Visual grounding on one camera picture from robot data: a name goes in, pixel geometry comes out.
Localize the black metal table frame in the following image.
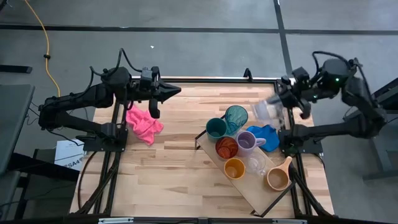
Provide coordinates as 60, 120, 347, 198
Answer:
74, 68, 335, 218

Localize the purple mug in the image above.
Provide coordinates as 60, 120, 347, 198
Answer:
235, 130, 267, 158

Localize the small clear glass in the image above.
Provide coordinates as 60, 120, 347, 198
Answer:
248, 151, 267, 177

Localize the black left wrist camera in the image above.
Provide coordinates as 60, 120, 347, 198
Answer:
139, 67, 154, 91

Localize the orange-red faceted tumbler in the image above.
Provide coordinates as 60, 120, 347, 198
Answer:
215, 136, 239, 160

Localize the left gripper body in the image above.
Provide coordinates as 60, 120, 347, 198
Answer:
148, 66, 161, 119

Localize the white printed box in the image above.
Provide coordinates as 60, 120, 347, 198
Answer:
54, 139, 85, 171

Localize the dark green cup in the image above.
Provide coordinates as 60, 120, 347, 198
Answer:
205, 117, 228, 142

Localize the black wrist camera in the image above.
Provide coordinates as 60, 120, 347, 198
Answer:
139, 67, 154, 91
292, 67, 310, 83

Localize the tall teal translucent tumbler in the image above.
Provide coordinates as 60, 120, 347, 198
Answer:
224, 105, 249, 136

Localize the silver metal bracket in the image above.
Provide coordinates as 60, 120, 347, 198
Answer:
272, 218, 307, 224
98, 217, 134, 224

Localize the yellow-orange cup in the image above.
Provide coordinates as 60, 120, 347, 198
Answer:
223, 157, 246, 180

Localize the grey desk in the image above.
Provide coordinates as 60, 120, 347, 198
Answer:
0, 83, 35, 175

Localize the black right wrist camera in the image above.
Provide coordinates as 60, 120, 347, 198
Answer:
292, 67, 310, 83

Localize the pink cloth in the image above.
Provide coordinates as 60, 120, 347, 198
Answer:
126, 104, 165, 146

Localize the wooden tray with black frame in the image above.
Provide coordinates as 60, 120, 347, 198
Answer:
194, 112, 295, 218

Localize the tan wooden mug with handle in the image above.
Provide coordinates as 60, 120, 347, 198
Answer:
266, 156, 294, 192

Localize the black metal stand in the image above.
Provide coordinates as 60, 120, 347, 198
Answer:
343, 77, 398, 181

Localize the large clear glass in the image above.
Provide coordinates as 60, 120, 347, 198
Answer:
251, 98, 285, 126

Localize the blue cloth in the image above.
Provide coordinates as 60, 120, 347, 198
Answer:
246, 124, 280, 153

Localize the yellow cable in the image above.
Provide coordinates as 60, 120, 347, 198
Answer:
24, 0, 62, 97

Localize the black floor strip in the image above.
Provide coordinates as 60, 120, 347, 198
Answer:
0, 64, 34, 74

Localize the black furniture frame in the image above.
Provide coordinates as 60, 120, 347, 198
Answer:
0, 148, 80, 220

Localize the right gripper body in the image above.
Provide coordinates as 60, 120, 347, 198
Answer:
276, 76, 312, 119

